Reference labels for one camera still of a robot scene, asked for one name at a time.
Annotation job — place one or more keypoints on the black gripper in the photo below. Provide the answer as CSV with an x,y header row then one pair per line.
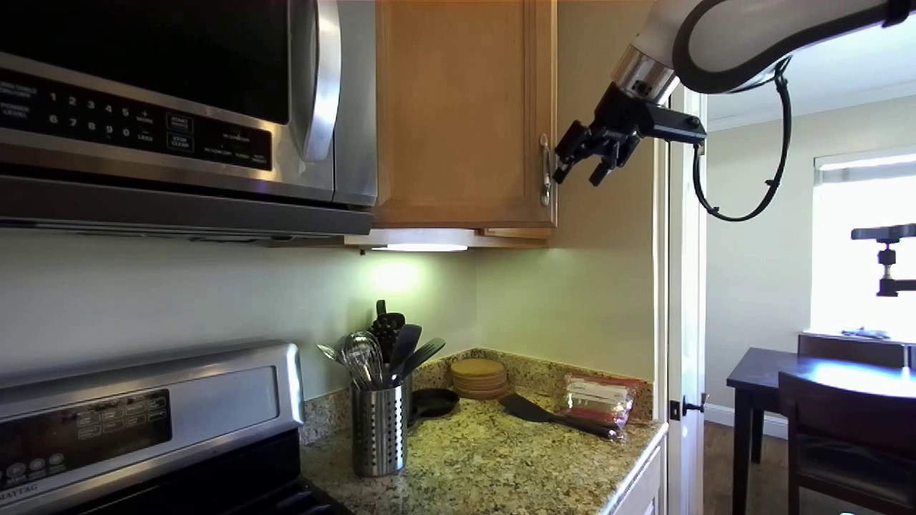
x,y
631,115

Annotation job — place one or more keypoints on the wooden cabinet door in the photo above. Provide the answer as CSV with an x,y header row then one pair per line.
x,y
458,115

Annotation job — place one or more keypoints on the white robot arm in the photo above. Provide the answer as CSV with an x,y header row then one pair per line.
x,y
761,32

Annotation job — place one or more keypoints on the dark wooden chair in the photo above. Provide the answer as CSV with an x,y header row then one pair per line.
x,y
847,431
847,351

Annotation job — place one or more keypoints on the white door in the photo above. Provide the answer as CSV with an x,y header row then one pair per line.
x,y
684,304

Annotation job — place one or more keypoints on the under-cabinet light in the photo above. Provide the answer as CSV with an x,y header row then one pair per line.
x,y
418,241

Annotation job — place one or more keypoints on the clear plastic food bag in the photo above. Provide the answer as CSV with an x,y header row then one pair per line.
x,y
598,403

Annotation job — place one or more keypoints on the black flat spatula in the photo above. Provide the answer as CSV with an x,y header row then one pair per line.
x,y
534,411

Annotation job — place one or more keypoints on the black thin spatula utensil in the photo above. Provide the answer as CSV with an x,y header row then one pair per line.
x,y
421,358

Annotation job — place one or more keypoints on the black plastic spoon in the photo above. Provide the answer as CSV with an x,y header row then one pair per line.
x,y
384,321

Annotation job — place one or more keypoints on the black slotted turner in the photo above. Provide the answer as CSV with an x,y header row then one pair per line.
x,y
404,345

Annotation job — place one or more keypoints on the black door lever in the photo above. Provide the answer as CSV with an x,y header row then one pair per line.
x,y
688,407

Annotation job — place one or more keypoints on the white window blind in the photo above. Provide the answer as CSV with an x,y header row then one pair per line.
x,y
863,168

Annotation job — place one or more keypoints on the dark wooden table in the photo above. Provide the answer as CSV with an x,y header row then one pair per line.
x,y
761,373

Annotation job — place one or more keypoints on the small black dish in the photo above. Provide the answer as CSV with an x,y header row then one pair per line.
x,y
435,403

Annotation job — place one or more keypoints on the metal ladle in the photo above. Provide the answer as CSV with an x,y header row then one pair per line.
x,y
362,363

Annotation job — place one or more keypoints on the metal serving spoon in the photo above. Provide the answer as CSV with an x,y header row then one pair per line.
x,y
331,354

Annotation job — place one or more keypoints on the white base cabinet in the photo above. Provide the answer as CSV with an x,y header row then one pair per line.
x,y
644,481

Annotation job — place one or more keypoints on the steel utensil holder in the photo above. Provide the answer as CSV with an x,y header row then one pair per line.
x,y
379,431

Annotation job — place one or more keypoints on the stainless steel microwave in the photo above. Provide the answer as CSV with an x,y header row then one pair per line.
x,y
143,59

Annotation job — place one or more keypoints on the stainless steel stove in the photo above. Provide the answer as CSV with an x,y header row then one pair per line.
x,y
143,420

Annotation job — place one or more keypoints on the black camera on stand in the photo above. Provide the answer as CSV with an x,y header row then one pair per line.
x,y
887,234

